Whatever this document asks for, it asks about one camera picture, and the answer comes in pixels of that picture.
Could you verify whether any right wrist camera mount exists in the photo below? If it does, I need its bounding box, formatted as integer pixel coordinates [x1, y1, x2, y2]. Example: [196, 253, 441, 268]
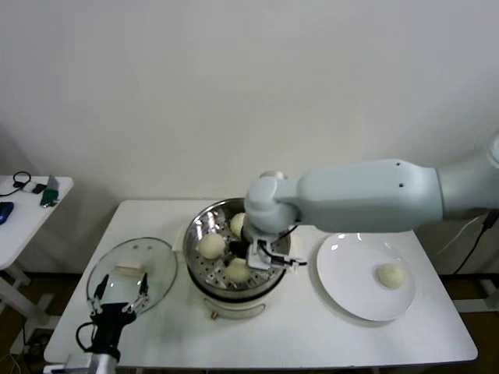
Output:
[246, 233, 309, 272]

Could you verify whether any stainless steel steamer basket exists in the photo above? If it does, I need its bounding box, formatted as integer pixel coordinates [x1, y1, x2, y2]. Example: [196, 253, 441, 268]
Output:
[172, 199, 305, 293]

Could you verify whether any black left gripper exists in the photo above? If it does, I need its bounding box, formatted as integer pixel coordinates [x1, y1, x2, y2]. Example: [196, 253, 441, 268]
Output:
[87, 272, 151, 354]

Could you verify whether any white side table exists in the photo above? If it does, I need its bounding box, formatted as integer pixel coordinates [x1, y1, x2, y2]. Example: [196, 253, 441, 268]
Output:
[0, 175, 75, 324]

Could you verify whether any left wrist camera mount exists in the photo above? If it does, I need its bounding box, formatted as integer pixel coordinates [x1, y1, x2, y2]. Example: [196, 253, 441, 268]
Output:
[42, 352, 94, 374]

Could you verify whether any round glass pot lid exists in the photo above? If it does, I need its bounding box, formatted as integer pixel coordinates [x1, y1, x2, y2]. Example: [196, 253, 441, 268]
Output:
[86, 236, 179, 316]

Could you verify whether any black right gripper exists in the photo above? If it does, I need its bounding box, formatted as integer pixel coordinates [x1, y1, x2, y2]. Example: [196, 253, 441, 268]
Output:
[222, 238, 250, 270]

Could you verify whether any white electric steamer pot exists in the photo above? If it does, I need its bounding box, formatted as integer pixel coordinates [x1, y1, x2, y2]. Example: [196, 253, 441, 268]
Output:
[177, 249, 303, 321]

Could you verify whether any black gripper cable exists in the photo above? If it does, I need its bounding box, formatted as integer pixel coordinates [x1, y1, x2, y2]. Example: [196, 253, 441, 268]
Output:
[260, 222, 301, 270]
[76, 321, 98, 352]

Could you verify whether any black looped cable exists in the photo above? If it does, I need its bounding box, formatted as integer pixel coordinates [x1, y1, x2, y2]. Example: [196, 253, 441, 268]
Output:
[12, 171, 33, 190]

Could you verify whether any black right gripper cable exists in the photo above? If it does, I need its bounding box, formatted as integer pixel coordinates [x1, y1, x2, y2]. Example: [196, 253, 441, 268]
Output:
[260, 222, 301, 270]

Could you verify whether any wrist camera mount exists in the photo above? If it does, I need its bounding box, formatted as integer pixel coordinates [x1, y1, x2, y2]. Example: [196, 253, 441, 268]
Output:
[246, 233, 309, 272]
[42, 352, 94, 374]

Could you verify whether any black power adapter cable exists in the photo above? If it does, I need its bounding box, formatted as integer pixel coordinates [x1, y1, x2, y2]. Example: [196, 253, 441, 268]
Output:
[451, 210, 499, 276]

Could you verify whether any white steamed baozi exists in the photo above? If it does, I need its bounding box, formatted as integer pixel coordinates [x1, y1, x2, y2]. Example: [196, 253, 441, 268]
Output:
[197, 232, 228, 261]
[229, 212, 248, 238]
[375, 263, 407, 290]
[225, 256, 252, 283]

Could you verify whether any white wall cable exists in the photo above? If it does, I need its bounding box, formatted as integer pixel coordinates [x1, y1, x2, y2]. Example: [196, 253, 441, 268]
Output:
[436, 216, 485, 255]

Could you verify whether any white round plate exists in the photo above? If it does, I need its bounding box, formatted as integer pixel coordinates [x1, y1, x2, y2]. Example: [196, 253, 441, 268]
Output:
[310, 230, 416, 323]

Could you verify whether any green handheld device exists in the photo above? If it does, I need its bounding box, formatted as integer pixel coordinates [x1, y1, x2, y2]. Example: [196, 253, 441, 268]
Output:
[40, 188, 60, 209]

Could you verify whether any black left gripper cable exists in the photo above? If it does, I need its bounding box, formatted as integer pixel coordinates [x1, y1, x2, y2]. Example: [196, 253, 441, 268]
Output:
[76, 321, 98, 352]

